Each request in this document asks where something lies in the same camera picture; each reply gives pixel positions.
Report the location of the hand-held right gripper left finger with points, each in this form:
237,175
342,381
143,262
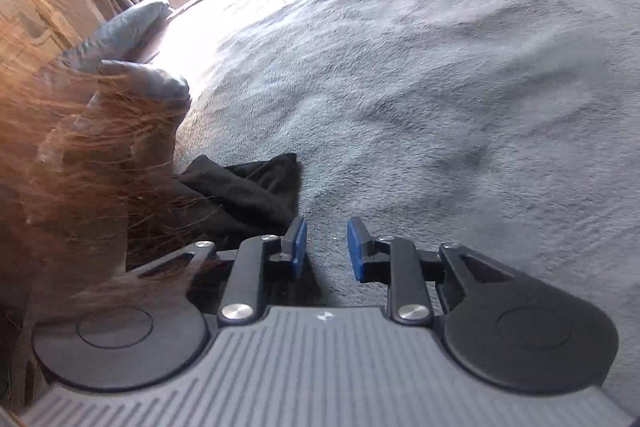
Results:
297,249

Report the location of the person's brown hair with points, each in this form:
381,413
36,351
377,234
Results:
50,157

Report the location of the black pants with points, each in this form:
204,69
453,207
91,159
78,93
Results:
250,197

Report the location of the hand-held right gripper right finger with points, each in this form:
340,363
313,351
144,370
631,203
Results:
356,252

